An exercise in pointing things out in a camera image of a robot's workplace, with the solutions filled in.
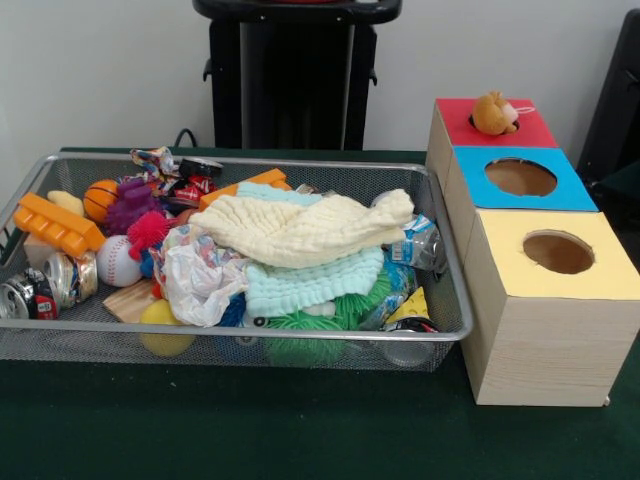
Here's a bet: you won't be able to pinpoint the white baseball toy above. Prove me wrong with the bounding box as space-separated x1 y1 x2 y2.
95 234 144 289

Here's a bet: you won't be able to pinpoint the shallow mesh bin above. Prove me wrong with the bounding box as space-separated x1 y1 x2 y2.
0 153 475 374

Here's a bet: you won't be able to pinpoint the crumpled printed white wrapper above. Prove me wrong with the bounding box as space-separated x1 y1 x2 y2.
149 224 251 327

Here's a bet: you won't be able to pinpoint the large orange toy brick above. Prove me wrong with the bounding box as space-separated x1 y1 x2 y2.
12 192 106 259

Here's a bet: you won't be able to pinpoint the black cable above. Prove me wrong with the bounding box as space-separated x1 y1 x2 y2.
173 128 201 150

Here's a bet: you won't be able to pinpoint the black upright panel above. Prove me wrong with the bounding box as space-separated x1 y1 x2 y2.
574 8 640 174

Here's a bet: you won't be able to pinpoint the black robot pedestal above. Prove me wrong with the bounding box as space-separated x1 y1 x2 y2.
192 0 404 151

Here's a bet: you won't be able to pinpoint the brown plush animal toy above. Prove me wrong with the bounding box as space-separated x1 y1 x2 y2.
472 90 521 136

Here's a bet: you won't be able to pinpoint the mint waffle cloth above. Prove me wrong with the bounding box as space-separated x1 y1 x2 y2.
234 180 385 318

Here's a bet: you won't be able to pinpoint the crushed red black can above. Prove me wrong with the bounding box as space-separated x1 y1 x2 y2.
0 268 59 321

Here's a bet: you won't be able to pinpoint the purple spiky ball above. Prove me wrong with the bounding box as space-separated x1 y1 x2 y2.
103 177 166 236

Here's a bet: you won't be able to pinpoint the cream waffle cloth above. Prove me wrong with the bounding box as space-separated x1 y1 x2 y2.
187 188 416 269

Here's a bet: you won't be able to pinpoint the long orange toy brick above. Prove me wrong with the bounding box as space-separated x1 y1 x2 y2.
198 168 292 210

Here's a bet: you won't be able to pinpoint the crushed clear plastic bottle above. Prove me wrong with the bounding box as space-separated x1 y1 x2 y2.
382 213 449 274

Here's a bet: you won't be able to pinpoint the green cloth side table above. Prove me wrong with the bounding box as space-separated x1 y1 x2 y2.
587 162 640 211

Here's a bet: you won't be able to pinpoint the wooden box three holes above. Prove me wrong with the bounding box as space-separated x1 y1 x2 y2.
425 97 640 407

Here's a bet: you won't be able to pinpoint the pink spiky toy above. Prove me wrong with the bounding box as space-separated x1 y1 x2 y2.
127 209 171 261

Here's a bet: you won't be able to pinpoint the small basketball toy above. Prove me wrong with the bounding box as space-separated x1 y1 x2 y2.
82 179 121 224

